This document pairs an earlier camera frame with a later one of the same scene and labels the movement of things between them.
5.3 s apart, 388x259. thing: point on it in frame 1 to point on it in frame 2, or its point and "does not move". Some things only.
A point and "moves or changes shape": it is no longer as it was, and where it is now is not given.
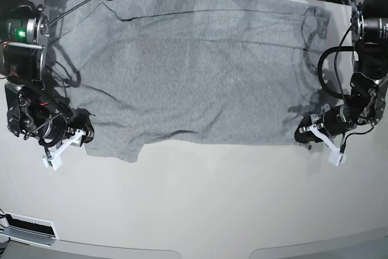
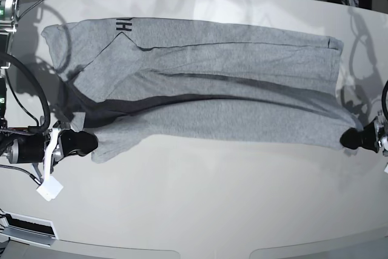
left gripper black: x=57 y=127 to x=32 y=147
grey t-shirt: x=173 y=65 moves or changes shape
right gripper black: x=329 y=122 to x=354 y=139
